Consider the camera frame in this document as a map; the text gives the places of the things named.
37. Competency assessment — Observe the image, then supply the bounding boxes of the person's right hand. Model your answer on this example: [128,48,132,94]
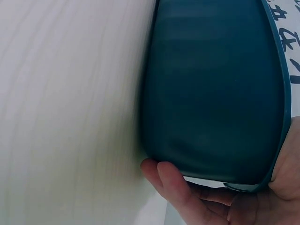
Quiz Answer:
[140,116,300,225]

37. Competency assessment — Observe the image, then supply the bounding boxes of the dark teal plastic bowl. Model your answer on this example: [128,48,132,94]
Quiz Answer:
[140,0,293,193]

